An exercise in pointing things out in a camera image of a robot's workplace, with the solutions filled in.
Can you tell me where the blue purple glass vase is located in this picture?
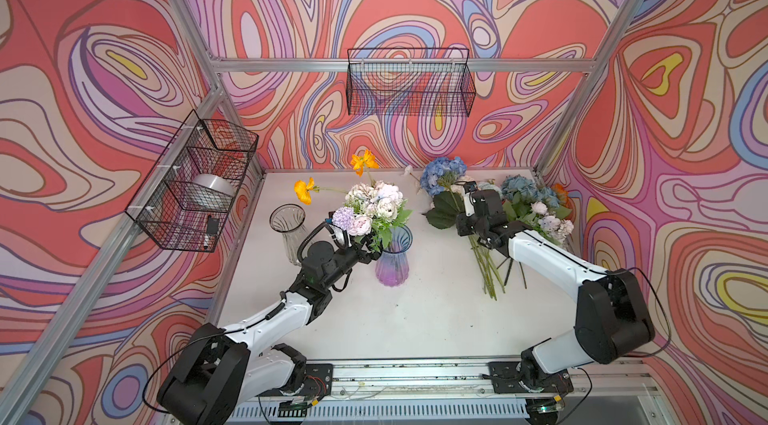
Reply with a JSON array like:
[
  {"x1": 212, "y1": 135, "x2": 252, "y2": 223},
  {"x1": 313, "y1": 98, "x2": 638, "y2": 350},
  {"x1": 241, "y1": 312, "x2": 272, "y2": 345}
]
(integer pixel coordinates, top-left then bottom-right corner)
[{"x1": 375, "y1": 226, "x2": 413, "y2": 287}]

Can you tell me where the white purple mixed bouquet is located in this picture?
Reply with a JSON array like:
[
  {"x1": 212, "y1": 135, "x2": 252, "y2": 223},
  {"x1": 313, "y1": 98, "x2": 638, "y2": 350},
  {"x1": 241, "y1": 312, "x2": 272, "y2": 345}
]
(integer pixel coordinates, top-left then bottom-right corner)
[{"x1": 331, "y1": 181, "x2": 412, "y2": 251}]

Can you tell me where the clear ribbed glass vase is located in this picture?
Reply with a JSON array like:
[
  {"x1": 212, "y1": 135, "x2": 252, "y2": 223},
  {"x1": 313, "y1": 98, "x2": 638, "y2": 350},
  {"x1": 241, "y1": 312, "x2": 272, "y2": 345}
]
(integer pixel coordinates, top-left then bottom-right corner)
[{"x1": 269, "y1": 204, "x2": 307, "y2": 266}]

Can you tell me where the blue hydrangea flower stem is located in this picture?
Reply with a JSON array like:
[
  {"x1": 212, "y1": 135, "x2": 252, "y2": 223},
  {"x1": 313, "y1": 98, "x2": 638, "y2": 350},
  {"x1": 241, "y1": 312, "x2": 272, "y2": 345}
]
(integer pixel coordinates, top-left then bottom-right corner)
[{"x1": 419, "y1": 156, "x2": 468, "y2": 230}]

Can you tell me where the orange poppy flower stem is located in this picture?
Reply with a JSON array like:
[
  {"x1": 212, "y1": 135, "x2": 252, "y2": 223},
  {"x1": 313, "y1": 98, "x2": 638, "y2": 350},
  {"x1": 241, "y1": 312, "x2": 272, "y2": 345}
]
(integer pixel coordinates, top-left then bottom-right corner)
[{"x1": 292, "y1": 149, "x2": 380, "y2": 205}]

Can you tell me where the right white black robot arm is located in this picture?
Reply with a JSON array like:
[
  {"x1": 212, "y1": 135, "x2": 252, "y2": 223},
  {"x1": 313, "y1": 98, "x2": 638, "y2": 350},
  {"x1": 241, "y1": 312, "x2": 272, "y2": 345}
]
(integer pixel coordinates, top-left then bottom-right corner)
[{"x1": 456, "y1": 182, "x2": 655, "y2": 382}]

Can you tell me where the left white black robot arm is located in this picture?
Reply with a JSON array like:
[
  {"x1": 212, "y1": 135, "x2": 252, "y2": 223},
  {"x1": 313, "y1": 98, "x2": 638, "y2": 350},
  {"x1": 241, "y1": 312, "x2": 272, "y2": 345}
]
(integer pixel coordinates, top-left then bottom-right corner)
[{"x1": 156, "y1": 241, "x2": 381, "y2": 424}]

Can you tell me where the teal white bouquet right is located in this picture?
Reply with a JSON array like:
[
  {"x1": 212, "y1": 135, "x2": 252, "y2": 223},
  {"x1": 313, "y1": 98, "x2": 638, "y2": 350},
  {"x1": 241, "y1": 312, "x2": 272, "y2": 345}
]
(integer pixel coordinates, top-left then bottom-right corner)
[{"x1": 501, "y1": 175, "x2": 574, "y2": 246}]

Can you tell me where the pink rose flower stem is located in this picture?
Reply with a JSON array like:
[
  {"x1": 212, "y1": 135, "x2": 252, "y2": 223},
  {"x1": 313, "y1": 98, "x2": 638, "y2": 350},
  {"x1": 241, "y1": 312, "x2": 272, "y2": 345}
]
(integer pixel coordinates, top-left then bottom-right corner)
[{"x1": 449, "y1": 175, "x2": 529, "y2": 301}]

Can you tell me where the small black device in basket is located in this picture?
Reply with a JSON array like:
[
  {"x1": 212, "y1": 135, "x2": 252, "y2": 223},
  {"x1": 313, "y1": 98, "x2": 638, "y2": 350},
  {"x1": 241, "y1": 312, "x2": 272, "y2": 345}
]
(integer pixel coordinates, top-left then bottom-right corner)
[{"x1": 205, "y1": 215, "x2": 220, "y2": 237}]

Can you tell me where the white tape roll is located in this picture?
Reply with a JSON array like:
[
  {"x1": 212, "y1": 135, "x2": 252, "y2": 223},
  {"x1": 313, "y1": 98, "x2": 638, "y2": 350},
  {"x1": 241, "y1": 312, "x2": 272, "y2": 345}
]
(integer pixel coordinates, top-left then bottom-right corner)
[{"x1": 192, "y1": 173, "x2": 235, "y2": 200}]

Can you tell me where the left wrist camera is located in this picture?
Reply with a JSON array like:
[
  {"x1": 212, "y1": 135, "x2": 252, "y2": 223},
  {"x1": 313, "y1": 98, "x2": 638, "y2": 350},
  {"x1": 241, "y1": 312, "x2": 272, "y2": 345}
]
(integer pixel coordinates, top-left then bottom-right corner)
[{"x1": 330, "y1": 224, "x2": 351, "y2": 249}]

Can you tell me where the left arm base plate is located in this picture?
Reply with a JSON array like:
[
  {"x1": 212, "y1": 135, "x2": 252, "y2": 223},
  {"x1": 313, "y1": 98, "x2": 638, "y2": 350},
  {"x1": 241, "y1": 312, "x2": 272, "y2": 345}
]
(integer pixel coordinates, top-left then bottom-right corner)
[{"x1": 260, "y1": 363, "x2": 334, "y2": 400}]

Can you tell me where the black wire basket left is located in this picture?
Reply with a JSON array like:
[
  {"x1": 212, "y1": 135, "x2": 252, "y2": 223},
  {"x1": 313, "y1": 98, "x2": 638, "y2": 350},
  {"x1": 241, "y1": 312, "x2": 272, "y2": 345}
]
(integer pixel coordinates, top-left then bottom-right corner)
[{"x1": 125, "y1": 111, "x2": 259, "y2": 253}]

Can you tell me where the black wire basket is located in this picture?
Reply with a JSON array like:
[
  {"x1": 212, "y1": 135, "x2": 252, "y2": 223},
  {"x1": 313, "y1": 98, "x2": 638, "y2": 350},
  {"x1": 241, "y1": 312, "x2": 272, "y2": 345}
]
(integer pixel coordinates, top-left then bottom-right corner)
[
  {"x1": 125, "y1": 111, "x2": 259, "y2": 253},
  {"x1": 346, "y1": 45, "x2": 476, "y2": 117}
]

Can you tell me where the black wire basket back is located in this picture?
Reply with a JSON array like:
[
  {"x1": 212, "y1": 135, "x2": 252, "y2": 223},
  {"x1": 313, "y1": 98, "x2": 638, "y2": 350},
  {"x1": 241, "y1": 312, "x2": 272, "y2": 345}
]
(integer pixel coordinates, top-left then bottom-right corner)
[{"x1": 346, "y1": 45, "x2": 476, "y2": 117}]

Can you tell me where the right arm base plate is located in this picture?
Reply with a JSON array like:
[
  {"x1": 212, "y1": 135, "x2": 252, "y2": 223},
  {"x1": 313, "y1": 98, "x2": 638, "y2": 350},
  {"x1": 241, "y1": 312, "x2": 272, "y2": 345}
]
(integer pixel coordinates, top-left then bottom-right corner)
[{"x1": 481, "y1": 360, "x2": 574, "y2": 396}]

